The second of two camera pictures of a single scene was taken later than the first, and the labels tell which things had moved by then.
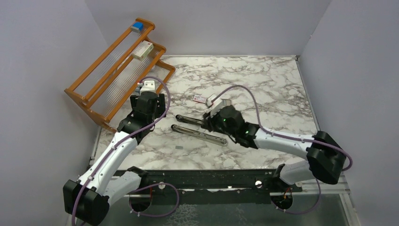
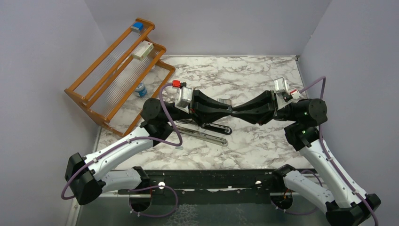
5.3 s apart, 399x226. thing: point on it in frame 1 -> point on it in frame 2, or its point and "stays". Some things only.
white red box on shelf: x=142 y=51 stays
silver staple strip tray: x=226 y=102 stays
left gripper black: x=160 y=110 -> x=205 y=109
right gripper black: x=209 y=121 -> x=261 y=117
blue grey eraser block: x=137 y=27 stays
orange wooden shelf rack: x=104 y=90 stays
